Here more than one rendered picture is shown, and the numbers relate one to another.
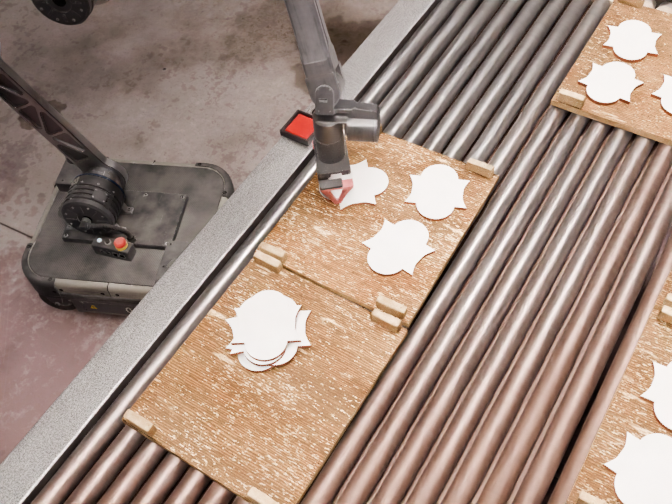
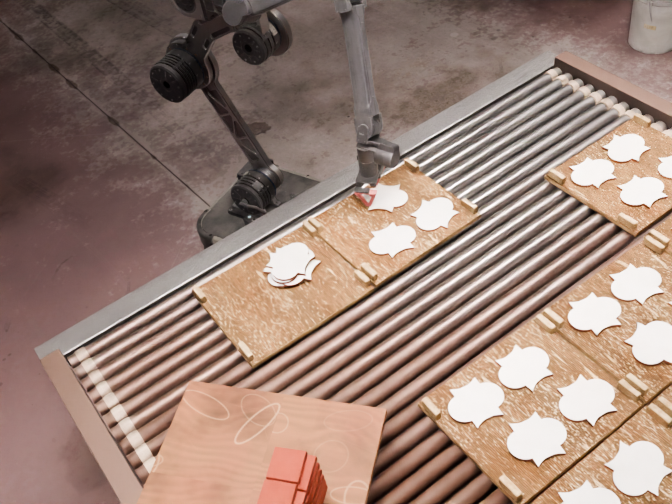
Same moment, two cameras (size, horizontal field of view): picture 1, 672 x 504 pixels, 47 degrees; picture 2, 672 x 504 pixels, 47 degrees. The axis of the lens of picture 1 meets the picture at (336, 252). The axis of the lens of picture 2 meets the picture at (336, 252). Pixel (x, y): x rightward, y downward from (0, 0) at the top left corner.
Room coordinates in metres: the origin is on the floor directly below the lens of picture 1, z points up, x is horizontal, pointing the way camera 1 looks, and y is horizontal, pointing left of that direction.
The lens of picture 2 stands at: (-0.64, -0.63, 2.61)
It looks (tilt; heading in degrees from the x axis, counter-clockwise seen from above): 46 degrees down; 24
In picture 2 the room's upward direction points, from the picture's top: 11 degrees counter-clockwise
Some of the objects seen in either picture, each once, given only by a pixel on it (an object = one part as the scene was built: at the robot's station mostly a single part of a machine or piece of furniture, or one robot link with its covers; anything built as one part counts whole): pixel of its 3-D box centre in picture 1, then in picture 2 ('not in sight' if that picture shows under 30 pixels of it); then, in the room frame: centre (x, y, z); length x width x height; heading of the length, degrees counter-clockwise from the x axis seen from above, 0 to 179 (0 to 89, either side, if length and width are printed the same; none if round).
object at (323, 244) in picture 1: (379, 215); (392, 220); (1.00, -0.10, 0.93); 0.41 x 0.35 x 0.02; 144
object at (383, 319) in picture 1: (386, 320); (362, 278); (0.73, -0.08, 0.95); 0.06 x 0.02 x 0.03; 52
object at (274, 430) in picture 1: (268, 375); (281, 291); (0.66, 0.15, 0.93); 0.41 x 0.35 x 0.02; 142
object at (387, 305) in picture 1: (391, 307); (369, 271); (0.76, -0.09, 0.95); 0.06 x 0.02 x 0.03; 54
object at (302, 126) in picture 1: (303, 128); not in sight; (1.28, 0.04, 0.92); 0.06 x 0.06 x 0.01; 53
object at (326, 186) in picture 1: (335, 183); (368, 192); (1.04, -0.02, 0.99); 0.07 x 0.07 x 0.09; 2
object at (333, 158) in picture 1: (330, 146); (368, 166); (1.08, -0.01, 1.06); 0.10 x 0.07 x 0.07; 2
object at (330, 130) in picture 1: (331, 125); (368, 151); (1.08, -0.02, 1.12); 0.07 x 0.06 x 0.07; 76
